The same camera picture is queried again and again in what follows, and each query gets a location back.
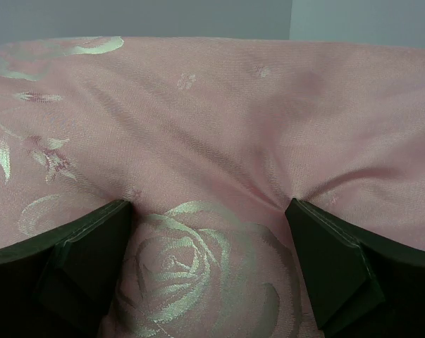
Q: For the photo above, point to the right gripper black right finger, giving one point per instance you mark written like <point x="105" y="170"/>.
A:
<point x="360" y="284"/>

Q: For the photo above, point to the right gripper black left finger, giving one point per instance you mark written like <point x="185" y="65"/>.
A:
<point x="60" y="283"/>

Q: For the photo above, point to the pink floral pillowcase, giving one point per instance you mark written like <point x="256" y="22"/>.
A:
<point x="210" y="140"/>

